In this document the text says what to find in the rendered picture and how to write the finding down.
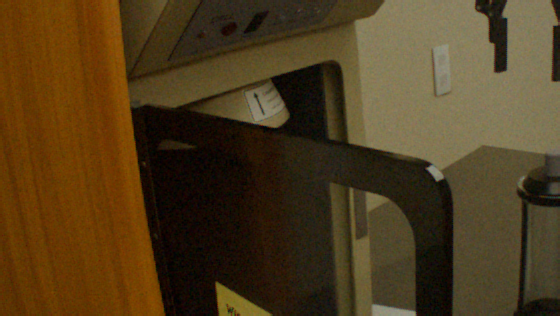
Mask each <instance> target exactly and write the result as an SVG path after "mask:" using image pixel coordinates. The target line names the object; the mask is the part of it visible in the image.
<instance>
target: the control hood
mask: <svg viewBox="0 0 560 316"><path fill-rule="evenodd" d="M118 1H119V7H120V9H119V12H120V17H121V21H120V23H121V28H122V34H121V35H122V40H123V45H124V46H123V51H124V57H125V69H126V74H127V78H133V77H135V76H138V75H142V74H145V73H149V72H153V71H156V70H160V69H164V68H167V67H171V66H175V65H178V64H182V63H185V62H189V61H192V60H196V59H200V58H204V57H207V56H211V55H215V54H219V53H223V52H226V51H230V50H234V49H238V48H242V47H246V46H249V45H253V44H257V43H261V42H265V41H269V40H273V39H276V38H280V37H284V36H288V35H296V34H299V33H303V32H307V31H311V30H315V29H319V28H322V27H323V28H326V27H330V26H333V25H336V24H340V23H344V22H347V23H348V22H351V21H355V20H359V19H363V18H370V17H371V16H374V15H375V13H376V12H377V11H378V10H379V8H380V7H382V4H383V3H384V1H386V0H339V1H338V3H337V4H335V6H334V7H333V9H332V10H331V12H330V14H329V15H328V16H327V18H325V20H324V21H323V23H321V24H318V25H314V26H306V27H302V28H298V29H295V30H290V31H286V32H282V33H278V34H274V35H271V36H263V37H259V38H255V39H251V40H247V41H243V42H239V43H235V44H231V45H228V46H224V47H220V48H216V49H212V50H209V51H205V52H200V53H196V54H193V55H189V56H185V57H181V58H178V59H175V60H173V61H170V62H167V60H168V58H169V56H170V54H171V52H172V50H173V49H174V48H175V46H176V44H177V42H178V40H179V38H180V36H181V35H182V34H183V32H184V30H185V28H186V26H187V24H189V22H190V20H191V18H192V16H193V14H194V13H195V11H196V10H197V8H198V6H199V4H200V3H201V1H202V0H118Z"/></svg>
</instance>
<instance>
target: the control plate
mask: <svg viewBox="0 0 560 316"><path fill-rule="evenodd" d="M338 1H339V0H202V1H201V3H200V4H199V6H198V8H197V10H196V11H195V13H194V14H193V16H192V18H191V20H190V22H189V24H187V26H186V28H185V30H184V32H183V34H182V35H181V36H180V38H179V40H178V42H177V44H176V46H175V48H174V49H173V50H172V52H171V54H170V56H169V58H168V60H167V62H170V61H173V60H175V59H178V58H181V57H185V56H189V55H193V54H196V53H200V52H205V51H209V50H212V49H216V48H220V47H224V46H228V45H231V44H235V43H239V42H243V41H247V40H251V39H255V38H259V37H263V36H271V35H274V34H278V33H282V32H286V31H290V30H295V29H298V28H302V27H306V26H314V25H318V24H321V23H323V21H324V20H325V18H327V16H328V15H329V14H330V12H331V10H332V9H333V7H334V6H335V4H337V3H338ZM317 5H319V6H320V8H319V9H320V12H319V13H316V12H313V11H312V9H313V8H314V7H315V6H317ZM299 8H302V9H303V11H302V13H303V16H298V15H297V16H295V15H294V14H295V13H296V10H297V9H299ZM265 11H270V12H269V14H268V15H267V16H266V18H265V19H264V21H263V22H262V24H261V26H259V28H258V29H257V31H253V32H250V33H246V34H244V31H245V30H246V28H247V27H248V26H249V24H250V22H251V21H252V19H253V17H255V15H256V14H257V13H261V12H265ZM281 12H284V13H285V15H283V16H284V17H285V19H284V20H283V21H281V20H280V19H278V20H277V19H276V16H277V15H278V14H279V13H281ZM231 22H236V24H237V29H236V30H235V31H234V32H233V34H231V35H229V36H224V35H223V34H222V33H221V32H222V30H223V28H224V27H225V26H226V25H227V24H229V23H231ZM203 30H206V31H207V34H206V36H205V37H204V38H202V39H199V40H196V36H197V35H198V34H199V33H200V32H201V31H203Z"/></svg>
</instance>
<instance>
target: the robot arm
mask: <svg viewBox="0 0 560 316"><path fill-rule="evenodd" d="M475 1H476V3H475V7H474V9H475V11H476V12H478V13H481V14H483V15H486V17H487V18H488V23H489V30H488V36H489V41H490V43H492V44H494V69H493V70H494V72H496V73H498V74H499V73H502V72H504V71H507V58H508V56H507V47H508V42H507V35H508V29H507V23H508V18H503V15H502V13H503V11H504V9H505V6H506V5H507V3H506V2H507V0H492V2H491V3H490V1H491V0H475ZM550 1H551V3H552V6H553V9H554V12H555V14H556V17H557V20H558V23H559V25H554V26H553V29H552V31H553V38H552V42H553V47H552V55H553V56H552V74H551V80H552V81H554V82H556V83H557V82H559V81H560V0H550Z"/></svg>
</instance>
